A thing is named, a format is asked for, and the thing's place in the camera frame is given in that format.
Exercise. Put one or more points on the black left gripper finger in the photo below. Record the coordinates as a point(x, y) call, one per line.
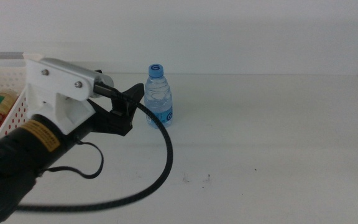
point(132, 99)

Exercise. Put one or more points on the clear water bottle blue cap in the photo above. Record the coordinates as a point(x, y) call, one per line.
point(162, 102)

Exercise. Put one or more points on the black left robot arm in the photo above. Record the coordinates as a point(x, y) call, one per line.
point(14, 168)

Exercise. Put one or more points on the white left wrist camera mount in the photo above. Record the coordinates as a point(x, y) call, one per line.
point(57, 93)

